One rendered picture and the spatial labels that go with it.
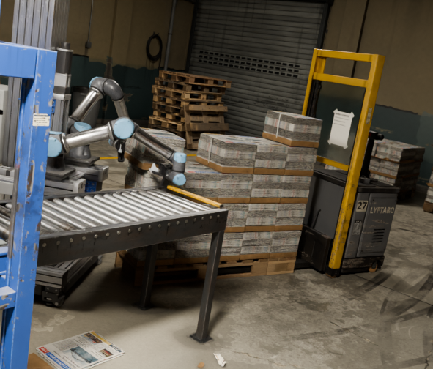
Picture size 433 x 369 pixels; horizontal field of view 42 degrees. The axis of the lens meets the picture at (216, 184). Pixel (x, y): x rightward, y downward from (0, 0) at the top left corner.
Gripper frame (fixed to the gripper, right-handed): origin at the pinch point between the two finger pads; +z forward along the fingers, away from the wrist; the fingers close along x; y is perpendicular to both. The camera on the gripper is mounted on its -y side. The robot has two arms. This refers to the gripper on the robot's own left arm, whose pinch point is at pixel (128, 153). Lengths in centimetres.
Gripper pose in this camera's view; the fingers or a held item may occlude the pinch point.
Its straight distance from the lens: 417.8
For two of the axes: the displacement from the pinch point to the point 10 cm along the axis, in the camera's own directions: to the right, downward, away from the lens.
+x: 8.6, 0.3, 5.1
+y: 1.6, -9.7, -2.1
